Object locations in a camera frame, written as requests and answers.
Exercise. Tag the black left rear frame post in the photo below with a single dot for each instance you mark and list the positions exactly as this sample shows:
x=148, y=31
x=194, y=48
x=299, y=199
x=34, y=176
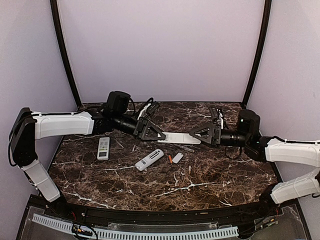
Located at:
x=63, y=51

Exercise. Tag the black frame post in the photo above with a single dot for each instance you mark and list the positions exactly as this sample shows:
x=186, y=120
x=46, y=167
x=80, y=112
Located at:
x=63, y=51
x=258, y=53

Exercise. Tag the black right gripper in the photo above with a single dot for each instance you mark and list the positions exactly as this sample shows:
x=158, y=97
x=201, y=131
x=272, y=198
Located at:
x=217, y=129

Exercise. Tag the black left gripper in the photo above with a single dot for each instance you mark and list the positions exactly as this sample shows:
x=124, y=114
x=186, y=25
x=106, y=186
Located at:
x=140, y=131

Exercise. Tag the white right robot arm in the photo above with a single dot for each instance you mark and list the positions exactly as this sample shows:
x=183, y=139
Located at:
x=271, y=149

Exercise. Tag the white remote with green buttons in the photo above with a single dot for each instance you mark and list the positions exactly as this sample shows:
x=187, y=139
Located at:
x=103, y=149

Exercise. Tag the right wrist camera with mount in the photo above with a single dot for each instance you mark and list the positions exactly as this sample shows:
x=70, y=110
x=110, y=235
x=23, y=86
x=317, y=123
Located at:
x=248, y=122

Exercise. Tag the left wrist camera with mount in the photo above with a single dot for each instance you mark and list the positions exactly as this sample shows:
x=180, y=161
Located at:
x=120, y=103

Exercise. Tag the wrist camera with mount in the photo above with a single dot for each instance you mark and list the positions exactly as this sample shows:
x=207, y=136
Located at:
x=120, y=103
x=248, y=122

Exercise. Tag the white battery cover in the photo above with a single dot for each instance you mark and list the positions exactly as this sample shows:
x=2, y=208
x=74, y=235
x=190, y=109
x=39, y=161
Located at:
x=177, y=158

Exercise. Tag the black curved front rail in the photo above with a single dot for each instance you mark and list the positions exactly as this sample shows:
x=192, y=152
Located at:
x=241, y=214

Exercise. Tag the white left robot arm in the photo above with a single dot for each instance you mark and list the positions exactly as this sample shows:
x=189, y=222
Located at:
x=32, y=127

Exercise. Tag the black right rear frame post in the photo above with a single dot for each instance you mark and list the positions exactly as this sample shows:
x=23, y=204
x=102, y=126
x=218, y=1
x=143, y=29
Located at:
x=258, y=53

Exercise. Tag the white remote with QR label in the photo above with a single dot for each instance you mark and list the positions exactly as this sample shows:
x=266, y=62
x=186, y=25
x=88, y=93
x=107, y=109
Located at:
x=179, y=138

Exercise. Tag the white remote with battery compartment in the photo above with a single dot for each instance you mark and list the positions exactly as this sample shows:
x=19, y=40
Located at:
x=149, y=159

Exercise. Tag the white slotted cable duct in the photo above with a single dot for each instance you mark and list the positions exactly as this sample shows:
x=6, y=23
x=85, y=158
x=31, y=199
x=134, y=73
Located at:
x=107, y=234

